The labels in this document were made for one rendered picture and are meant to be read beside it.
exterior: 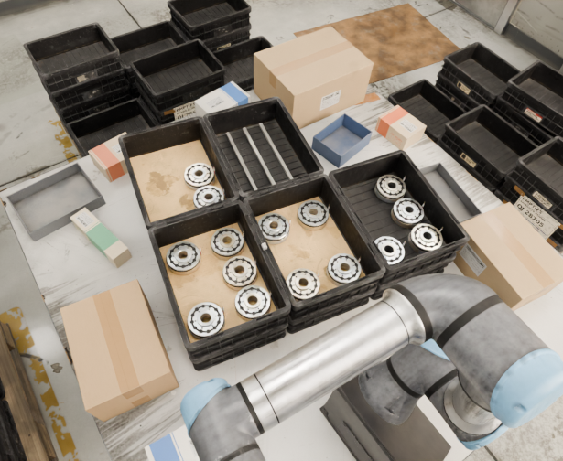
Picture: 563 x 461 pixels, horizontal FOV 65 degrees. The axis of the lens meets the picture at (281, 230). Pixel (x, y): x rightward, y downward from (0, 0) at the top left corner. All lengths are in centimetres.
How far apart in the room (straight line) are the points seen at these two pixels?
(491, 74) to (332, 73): 141
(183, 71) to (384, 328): 211
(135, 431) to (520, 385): 103
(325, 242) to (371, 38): 257
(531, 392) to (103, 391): 97
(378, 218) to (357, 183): 16
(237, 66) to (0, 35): 196
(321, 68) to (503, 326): 145
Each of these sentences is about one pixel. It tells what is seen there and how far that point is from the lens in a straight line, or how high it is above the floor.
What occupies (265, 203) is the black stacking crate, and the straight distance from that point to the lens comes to 144.
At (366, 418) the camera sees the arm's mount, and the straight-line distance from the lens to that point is 111.
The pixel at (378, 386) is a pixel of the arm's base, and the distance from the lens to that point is 114.
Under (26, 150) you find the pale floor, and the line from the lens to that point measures 311.
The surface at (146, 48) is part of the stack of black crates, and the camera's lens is 297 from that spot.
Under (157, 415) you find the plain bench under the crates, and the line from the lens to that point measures 140.
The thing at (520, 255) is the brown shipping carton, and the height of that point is 86.
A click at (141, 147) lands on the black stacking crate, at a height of 86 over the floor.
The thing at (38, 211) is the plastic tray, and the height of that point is 70.
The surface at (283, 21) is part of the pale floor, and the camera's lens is 388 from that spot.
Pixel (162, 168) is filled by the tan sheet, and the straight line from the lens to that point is 164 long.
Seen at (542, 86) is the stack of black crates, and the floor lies 50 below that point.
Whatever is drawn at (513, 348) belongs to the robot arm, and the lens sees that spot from 68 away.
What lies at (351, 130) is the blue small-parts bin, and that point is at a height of 71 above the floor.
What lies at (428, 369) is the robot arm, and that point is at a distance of 110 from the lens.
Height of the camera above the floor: 205
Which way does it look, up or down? 57 degrees down
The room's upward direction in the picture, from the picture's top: 5 degrees clockwise
